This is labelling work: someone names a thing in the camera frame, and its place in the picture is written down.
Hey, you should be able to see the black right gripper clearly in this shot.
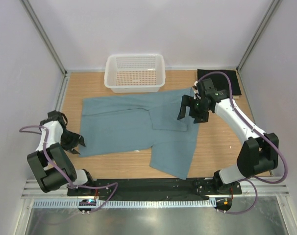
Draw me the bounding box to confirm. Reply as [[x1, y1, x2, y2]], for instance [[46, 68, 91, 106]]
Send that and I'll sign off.
[[177, 94, 210, 124]]

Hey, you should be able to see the teal blue t-shirt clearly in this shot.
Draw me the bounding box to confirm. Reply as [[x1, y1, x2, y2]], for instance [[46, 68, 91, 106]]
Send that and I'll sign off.
[[79, 88, 199, 180]]

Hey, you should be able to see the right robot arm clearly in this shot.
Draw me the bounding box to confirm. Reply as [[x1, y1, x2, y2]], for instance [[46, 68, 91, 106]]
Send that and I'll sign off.
[[177, 78, 279, 194]]

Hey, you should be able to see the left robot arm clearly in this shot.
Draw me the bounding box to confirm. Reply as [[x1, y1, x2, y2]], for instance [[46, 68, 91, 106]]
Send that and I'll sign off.
[[27, 110, 96, 196]]

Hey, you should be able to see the folded black t-shirt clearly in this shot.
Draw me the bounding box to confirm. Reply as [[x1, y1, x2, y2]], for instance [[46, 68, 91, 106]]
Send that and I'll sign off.
[[197, 68, 242, 96]]

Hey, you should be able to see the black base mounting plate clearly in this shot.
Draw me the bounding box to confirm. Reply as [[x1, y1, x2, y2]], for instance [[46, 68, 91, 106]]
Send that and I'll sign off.
[[66, 178, 242, 199]]

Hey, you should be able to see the white perforated plastic basket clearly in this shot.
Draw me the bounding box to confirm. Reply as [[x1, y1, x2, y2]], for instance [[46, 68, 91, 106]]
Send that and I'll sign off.
[[104, 54, 166, 93]]

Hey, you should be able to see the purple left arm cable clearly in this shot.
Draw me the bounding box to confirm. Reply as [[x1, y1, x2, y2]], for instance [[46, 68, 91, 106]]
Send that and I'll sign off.
[[19, 125, 119, 213]]

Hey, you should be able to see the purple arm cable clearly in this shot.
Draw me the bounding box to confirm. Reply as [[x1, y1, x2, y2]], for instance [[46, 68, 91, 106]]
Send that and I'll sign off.
[[19, 125, 119, 213], [197, 71, 289, 215]]

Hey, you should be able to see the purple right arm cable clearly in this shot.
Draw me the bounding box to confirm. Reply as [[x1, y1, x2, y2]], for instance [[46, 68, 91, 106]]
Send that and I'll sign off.
[[197, 71, 289, 215]]

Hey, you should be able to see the slotted grey cable duct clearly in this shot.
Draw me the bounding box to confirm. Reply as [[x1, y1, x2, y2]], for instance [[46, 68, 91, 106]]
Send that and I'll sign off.
[[32, 198, 216, 209]]

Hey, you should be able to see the aluminium front frame rail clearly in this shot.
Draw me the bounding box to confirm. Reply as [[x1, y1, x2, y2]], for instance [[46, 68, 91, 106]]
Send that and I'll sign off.
[[21, 179, 290, 199]]

